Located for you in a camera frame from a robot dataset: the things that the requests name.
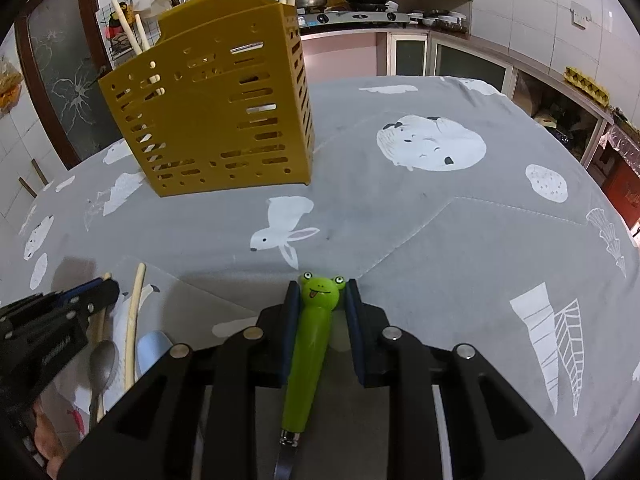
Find leaning wooden sticks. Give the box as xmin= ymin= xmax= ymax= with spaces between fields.
xmin=18 ymin=158 xmax=50 ymax=199

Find plastic covered side table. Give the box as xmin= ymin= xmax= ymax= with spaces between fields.
xmin=597 ymin=119 xmax=640 ymax=172

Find yellow egg carton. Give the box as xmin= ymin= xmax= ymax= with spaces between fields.
xmin=563 ymin=65 xmax=612 ymax=106

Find hanging plastic bag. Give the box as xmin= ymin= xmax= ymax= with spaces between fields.
xmin=0 ymin=57 xmax=24 ymax=116

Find brown door with frosted glass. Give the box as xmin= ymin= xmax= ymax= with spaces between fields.
xmin=13 ymin=0 xmax=124 ymax=169

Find red box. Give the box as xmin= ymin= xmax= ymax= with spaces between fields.
xmin=602 ymin=159 xmax=640 ymax=217

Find steel gas stove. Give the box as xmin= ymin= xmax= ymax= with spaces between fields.
xmin=295 ymin=4 xmax=411 ymax=31

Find steel counter cabinet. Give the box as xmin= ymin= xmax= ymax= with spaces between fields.
xmin=300 ymin=24 xmax=617 ymax=162

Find dishes on counter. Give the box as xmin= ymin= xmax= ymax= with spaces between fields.
xmin=407 ymin=8 xmax=471 ymax=34

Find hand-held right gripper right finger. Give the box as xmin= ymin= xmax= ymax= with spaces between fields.
xmin=346 ymin=278 xmax=586 ymax=480

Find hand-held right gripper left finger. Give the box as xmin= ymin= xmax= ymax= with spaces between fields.
xmin=57 ymin=280 xmax=303 ymax=480

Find green frog handle fork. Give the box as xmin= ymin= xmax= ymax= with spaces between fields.
xmin=272 ymin=270 xmax=349 ymax=480

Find person's left hand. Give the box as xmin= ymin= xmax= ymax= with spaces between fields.
xmin=29 ymin=394 xmax=67 ymax=472

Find blue plastic spoon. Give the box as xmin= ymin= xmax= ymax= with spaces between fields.
xmin=135 ymin=329 xmax=174 ymax=382

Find wire basket with colourful items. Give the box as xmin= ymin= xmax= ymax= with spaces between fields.
xmin=102 ymin=7 xmax=134 ymax=61

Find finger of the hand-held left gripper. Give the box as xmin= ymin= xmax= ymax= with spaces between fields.
xmin=0 ymin=280 xmax=101 ymax=318
xmin=60 ymin=279 xmax=121 ymax=320

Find grey animal print tablecloth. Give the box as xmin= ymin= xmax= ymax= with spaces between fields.
xmin=0 ymin=74 xmax=640 ymax=480

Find yellow slotted utensil holder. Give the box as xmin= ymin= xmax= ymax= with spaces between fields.
xmin=98 ymin=0 xmax=316 ymax=197

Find metal spoon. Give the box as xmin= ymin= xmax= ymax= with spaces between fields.
xmin=88 ymin=339 xmax=120 ymax=432

